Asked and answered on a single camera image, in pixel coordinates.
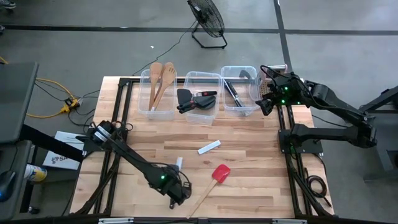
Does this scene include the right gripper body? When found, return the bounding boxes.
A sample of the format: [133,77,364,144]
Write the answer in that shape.
[267,81,296,110]

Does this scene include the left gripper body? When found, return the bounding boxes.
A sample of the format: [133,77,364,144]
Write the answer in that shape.
[154,167,191,203]

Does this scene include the black-handled chef knife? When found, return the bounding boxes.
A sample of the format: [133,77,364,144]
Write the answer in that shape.
[169,156,184,210]

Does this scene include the steel knife dark handle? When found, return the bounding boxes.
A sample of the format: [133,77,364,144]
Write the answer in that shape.
[223,78,248,109]

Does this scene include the red spatula wooden handle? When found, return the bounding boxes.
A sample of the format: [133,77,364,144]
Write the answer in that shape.
[185,164,231,220]

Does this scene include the white knife sheath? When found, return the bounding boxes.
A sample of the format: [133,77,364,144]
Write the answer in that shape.
[197,139,222,156]

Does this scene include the black ladle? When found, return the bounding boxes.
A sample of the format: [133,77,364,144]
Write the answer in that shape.
[192,95,218,110]

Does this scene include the black nylon turner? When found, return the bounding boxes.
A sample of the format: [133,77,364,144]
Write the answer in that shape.
[176,88,219,106]

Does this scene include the wooden spoon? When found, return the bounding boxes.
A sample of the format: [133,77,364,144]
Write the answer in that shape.
[154,61,176,110]

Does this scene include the solid wooden spatula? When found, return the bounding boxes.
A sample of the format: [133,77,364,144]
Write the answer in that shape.
[148,62,164,112]

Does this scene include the clear plastic bin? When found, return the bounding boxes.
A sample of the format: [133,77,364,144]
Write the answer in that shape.
[220,64,262,118]
[182,70,223,126]
[138,67,178,121]

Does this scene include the metal box grater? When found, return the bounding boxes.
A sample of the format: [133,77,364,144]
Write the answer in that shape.
[258,63,289,100]

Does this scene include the black floor fan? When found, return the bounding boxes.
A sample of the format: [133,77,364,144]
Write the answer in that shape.
[187,0,229,50]

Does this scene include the white printed paper sheet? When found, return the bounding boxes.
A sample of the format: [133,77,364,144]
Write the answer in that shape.
[42,130,87,171]

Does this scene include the black metal stand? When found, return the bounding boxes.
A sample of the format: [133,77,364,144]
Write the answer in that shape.
[357,85,398,183]

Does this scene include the black diagonal beam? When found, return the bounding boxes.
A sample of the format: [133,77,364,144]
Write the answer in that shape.
[19,123,85,163]

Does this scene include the yellow power outlet box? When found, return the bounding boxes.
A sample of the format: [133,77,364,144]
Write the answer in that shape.
[60,97,80,115]

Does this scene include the white yellow spray can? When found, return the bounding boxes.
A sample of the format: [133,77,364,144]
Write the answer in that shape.
[24,164,49,183]

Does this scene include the dark grey desk panel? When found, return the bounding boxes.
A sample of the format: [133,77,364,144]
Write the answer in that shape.
[0,139,32,221]
[0,62,40,144]

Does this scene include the black computer mouse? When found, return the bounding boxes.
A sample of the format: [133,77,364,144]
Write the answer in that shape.
[0,170,16,203]

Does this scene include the silver metal bracket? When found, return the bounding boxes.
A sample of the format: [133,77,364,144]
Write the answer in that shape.
[98,217,135,224]
[272,218,308,224]

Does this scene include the black aluminium table frame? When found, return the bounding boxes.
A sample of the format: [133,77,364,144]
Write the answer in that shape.
[70,76,336,224]

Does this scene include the coiled black cable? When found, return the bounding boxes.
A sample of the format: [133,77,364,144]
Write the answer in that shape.
[304,167,333,208]

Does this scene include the black fan cable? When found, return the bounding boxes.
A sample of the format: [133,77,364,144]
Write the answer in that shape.
[132,19,200,77]

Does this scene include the yellow cable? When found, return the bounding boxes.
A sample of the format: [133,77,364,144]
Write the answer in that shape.
[0,57,73,120]

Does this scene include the black floor cable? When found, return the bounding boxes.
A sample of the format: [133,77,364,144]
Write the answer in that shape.
[34,81,101,103]

